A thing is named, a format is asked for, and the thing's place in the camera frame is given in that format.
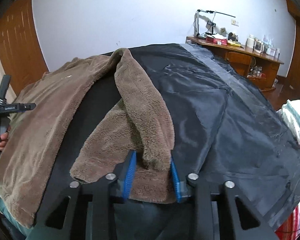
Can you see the white kettle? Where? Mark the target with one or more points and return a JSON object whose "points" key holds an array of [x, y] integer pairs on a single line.
{"points": [[258, 46]]}

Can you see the brown fleece sweater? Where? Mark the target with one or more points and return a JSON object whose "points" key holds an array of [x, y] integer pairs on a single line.
{"points": [[43, 144]]}

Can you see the white thermos bottle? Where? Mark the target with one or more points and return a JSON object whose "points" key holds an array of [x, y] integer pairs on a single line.
{"points": [[250, 41]]}

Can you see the person's left hand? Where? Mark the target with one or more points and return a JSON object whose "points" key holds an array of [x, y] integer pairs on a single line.
{"points": [[4, 138]]}

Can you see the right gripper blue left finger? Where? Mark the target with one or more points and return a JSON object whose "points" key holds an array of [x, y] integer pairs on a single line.
{"points": [[85, 211]]}

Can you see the brown wooden door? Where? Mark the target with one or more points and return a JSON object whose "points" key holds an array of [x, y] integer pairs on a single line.
{"points": [[20, 53]]}

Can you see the wooden desk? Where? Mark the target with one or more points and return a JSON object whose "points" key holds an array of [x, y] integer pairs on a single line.
{"points": [[261, 69]]}

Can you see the red box on desk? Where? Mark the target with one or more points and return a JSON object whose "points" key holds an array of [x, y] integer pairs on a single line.
{"points": [[217, 39]]}

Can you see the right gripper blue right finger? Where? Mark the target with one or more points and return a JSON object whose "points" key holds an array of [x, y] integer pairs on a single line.
{"points": [[221, 211]]}

